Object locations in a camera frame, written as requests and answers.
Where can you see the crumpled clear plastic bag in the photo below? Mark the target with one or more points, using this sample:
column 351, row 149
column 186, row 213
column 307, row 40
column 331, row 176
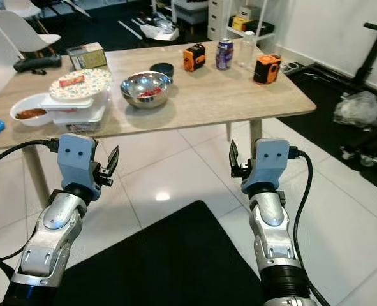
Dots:
column 359, row 109

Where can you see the red wrapped candies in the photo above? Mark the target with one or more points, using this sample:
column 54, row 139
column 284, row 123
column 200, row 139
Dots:
column 150, row 92

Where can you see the black case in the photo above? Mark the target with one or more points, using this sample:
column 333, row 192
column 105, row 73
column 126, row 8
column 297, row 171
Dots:
column 263, row 28

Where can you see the black metal stand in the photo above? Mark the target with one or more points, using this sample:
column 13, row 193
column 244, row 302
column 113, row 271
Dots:
column 376, row 57

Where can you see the stainless steel bowl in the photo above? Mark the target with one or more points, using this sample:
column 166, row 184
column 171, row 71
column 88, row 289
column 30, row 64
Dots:
column 134, row 97

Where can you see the white lidded food container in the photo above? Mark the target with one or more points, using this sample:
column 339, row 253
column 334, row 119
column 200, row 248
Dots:
column 80, row 115

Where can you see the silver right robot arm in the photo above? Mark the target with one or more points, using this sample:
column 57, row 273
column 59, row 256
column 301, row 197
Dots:
column 271, row 220

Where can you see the light wooden table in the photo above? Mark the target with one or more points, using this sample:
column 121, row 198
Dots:
column 214, row 95

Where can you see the small black bowl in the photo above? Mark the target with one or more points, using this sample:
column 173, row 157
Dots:
column 161, row 69

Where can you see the small yellow box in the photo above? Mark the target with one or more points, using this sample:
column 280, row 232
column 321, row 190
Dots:
column 241, row 24

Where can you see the orange black device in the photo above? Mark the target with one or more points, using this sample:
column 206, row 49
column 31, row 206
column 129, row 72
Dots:
column 267, row 69
column 194, row 57

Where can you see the black remote controller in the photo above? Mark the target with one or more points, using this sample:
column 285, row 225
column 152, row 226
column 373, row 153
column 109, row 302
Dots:
column 37, row 63

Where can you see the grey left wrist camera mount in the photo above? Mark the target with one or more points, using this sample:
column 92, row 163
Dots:
column 76, row 159

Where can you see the red wrapped snack bar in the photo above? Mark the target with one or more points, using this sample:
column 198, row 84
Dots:
column 72, row 80

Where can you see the yellow cardboard box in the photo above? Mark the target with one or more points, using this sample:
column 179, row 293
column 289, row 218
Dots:
column 87, row 57

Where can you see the clear plastic bottle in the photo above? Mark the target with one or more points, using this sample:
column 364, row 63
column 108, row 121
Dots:
column 247, row 50

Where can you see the black floor mat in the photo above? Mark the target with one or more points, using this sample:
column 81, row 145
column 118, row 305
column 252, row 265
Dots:
column 182, row 261

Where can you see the purple drink can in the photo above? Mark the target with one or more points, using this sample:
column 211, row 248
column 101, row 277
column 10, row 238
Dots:
column 224, row 54

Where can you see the white bowl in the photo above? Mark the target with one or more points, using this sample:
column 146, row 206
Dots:
column 25, row 101

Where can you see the white drawer cabinet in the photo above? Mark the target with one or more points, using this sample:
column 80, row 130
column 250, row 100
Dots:
column 219, row 19

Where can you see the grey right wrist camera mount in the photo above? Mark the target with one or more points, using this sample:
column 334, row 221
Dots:
column 268, row 162

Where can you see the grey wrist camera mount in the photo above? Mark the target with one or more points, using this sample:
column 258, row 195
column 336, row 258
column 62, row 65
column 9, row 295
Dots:
column 268, row 162
column 76, row 159

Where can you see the brown sausage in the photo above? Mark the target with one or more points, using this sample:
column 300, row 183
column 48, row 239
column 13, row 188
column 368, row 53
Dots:
column 31, row 114

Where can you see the white open shelf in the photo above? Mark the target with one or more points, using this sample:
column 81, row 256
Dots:
column 261, row 37

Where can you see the floral print plate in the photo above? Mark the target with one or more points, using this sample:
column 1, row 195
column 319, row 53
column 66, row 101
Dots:
column 96, row 83

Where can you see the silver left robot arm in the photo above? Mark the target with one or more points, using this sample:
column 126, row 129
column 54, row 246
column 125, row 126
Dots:
column 57, row 223

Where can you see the black bag with white contents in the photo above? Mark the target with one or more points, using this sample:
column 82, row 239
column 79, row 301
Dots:
column 159, row 30

